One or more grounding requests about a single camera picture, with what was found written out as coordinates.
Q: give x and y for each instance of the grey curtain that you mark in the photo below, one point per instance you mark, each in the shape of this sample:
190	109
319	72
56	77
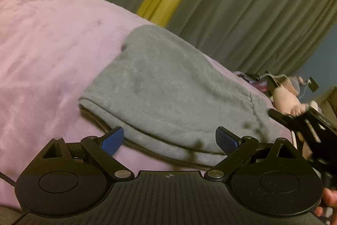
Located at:
250	11

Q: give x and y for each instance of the pink plush toy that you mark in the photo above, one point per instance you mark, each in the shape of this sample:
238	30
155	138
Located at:
287	101

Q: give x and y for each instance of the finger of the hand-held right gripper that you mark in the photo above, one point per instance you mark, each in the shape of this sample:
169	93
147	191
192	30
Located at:
280	117

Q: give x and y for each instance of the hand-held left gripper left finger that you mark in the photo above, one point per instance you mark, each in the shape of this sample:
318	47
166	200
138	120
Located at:
113	139

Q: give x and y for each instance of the black bar object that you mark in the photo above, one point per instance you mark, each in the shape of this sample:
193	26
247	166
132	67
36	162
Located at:
271	85

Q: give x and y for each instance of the grey pants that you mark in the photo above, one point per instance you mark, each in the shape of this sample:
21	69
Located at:
171	101

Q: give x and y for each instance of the pink fleece blanket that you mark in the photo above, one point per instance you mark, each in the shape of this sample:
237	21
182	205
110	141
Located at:
52	56

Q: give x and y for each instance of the dark wall outlet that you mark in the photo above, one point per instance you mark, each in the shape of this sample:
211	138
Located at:
313	84

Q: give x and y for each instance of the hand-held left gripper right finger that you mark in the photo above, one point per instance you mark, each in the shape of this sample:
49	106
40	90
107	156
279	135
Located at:
226	139

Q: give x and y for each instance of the person's right hand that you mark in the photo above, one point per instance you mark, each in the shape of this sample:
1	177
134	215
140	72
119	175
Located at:
329	204

